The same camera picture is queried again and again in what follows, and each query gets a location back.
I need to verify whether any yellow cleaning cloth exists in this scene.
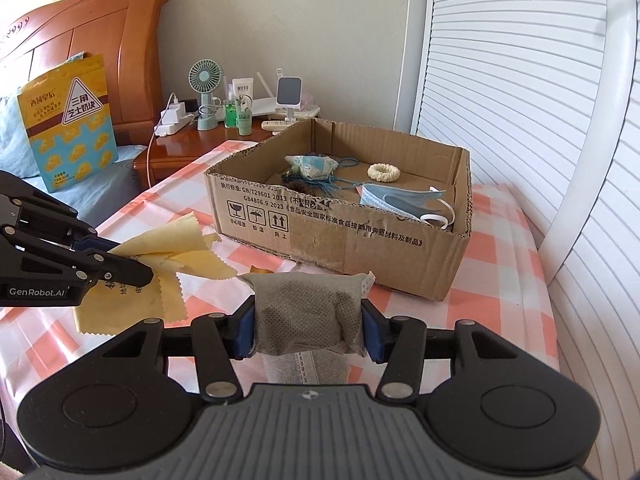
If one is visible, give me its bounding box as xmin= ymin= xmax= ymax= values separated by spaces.
xmin=74 ymin=212 xmax=236 ymax=335

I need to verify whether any grey mesh fabric pouch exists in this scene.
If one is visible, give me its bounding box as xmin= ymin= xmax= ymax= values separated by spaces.
xmin=241 ymin=272 xmax=375 ymax=385

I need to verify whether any blue surgical face mask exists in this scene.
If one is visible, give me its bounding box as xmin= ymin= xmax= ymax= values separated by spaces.
xmin=359 ymin=183 xmax=456 ymax=230

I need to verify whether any cream ring blue tassel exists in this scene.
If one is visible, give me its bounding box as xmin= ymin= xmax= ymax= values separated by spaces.
xmin=323 ymin=157 xmax=401 ymax=195

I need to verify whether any brown hair scrunchie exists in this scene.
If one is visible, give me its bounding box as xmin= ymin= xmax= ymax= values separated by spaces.
xmin=284 ymin=180 xmax=319 ymax=195

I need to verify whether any blue patterned sachet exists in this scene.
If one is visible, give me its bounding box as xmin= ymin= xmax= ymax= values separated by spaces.
xmin=284 ymin=155 xmax=338 ymax=181

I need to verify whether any blue bed sheet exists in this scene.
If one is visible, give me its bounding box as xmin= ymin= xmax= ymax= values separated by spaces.
xmin=0 ymin=96 xmax=144 ymax=228

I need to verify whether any wooden nightstand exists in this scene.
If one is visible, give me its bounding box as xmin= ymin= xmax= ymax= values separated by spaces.
xmin=134 ymin=118 xmax=272 ymax=190

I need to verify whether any yellow blue snack bag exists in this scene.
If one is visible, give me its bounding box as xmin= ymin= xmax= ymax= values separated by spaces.
xmin=17 ymin=54 xmax=118 ymax=192

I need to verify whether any brown cardboard box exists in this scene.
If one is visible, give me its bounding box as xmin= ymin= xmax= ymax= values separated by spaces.
xmin=205 ymin=119 xmax=473 ymax=301

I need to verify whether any green sanitizer bottle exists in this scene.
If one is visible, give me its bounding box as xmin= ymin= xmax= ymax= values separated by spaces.
xmin=224 ymin=96 xmax=238 ymax=128

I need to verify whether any green tube bottle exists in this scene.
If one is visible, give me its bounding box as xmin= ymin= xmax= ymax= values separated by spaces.
xmin=235 ymin=94 xmax=253 ymax=136

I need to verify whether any green desk fan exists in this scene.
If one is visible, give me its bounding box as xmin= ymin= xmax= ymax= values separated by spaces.
xmin=188 ymin=58 xmax=224 ymax=131

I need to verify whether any white remote control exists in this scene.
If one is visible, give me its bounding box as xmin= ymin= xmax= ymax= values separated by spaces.
xmin=260 ymin=119 xmax=297 ymax=136

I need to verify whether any white cream tube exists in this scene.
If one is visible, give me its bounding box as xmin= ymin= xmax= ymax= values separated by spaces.
xmin=232 ymin=77 xmax=254 ymax=100

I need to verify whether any white wifi router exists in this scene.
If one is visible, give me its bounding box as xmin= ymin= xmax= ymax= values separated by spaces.
xmin=252 ymin=68 xmax=320 ymax=119

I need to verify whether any wooden bed headboard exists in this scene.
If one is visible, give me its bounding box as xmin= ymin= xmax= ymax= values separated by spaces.
xmin=1 ymin=0 xmax=168 ymax=145

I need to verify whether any phone on white stand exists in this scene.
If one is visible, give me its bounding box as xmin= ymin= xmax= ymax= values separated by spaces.
xmin=276 ymin=76 xmax=303 ymax=119

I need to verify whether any white louvered closet door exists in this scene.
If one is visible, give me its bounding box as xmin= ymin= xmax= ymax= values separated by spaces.
xmin=412 ymin=0 xmax=639 ymax=479

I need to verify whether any white charging cable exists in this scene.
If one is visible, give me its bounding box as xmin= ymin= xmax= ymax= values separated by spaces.
xmin=145 ymin=91 xmax=180 ymax=189

